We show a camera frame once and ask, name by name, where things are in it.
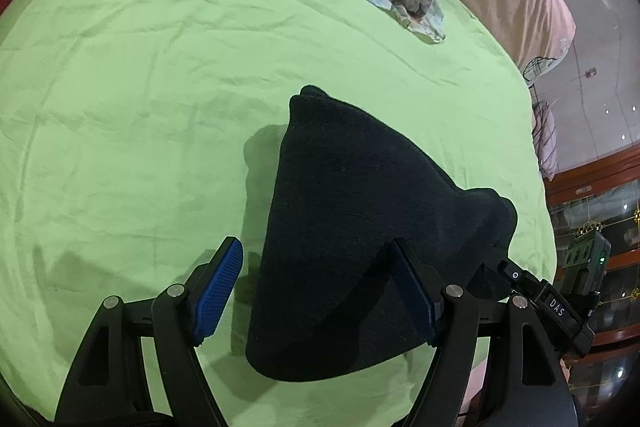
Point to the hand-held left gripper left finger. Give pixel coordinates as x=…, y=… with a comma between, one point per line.
x=215, y=294

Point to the black pants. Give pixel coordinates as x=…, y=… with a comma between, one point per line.
x=350, y=207

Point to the green bed sheet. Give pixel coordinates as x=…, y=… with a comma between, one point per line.
x=125, y=107

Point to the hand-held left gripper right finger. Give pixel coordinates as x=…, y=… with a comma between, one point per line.
x=412, y=294

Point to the wooden glass display cabinet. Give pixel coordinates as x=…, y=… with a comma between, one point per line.
x=600, y=187

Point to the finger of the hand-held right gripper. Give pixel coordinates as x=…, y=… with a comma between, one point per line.
x=515, y=276

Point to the pink patterned cloth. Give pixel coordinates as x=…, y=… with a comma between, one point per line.
x=547, y=137

